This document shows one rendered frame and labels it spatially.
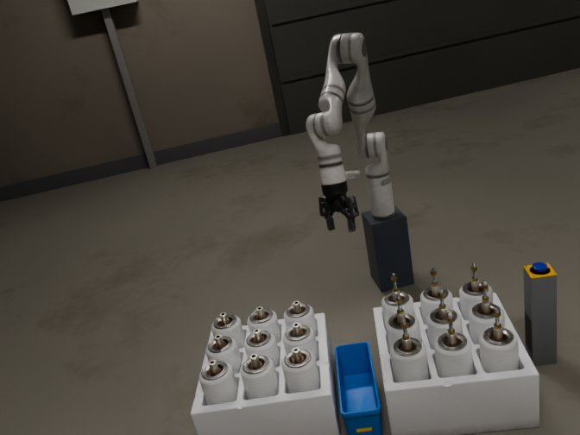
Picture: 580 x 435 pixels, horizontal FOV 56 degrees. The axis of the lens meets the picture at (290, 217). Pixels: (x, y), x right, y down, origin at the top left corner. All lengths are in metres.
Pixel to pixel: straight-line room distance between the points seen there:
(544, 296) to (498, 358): 0.28
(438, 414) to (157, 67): 3.63
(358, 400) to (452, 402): 0.32
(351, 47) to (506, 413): 1.13
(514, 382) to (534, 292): 0.29
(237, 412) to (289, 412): 0.14
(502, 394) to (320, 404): 0.47
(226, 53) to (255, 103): 0.46
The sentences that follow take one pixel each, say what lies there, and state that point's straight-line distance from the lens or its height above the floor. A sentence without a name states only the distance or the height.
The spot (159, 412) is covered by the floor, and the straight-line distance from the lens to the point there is 1.95.
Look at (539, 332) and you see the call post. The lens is 1.79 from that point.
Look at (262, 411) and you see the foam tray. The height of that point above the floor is 0.16.
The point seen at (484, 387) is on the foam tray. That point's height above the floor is 0.16.
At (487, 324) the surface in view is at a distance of 1.62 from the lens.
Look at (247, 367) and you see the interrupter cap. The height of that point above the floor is 0.25.
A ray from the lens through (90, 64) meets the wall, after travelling 4.64.
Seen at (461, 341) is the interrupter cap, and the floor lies 0.25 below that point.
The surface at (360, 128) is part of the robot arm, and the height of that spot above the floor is 0.68.
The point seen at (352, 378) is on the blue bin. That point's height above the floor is 0.00.
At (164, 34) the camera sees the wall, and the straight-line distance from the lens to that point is 4.56.
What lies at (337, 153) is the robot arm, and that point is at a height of 0.72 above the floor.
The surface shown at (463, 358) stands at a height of 0.23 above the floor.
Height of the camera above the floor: 1.20
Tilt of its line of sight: 23 degrees down
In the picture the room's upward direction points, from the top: 12 degrees counter-clockwise
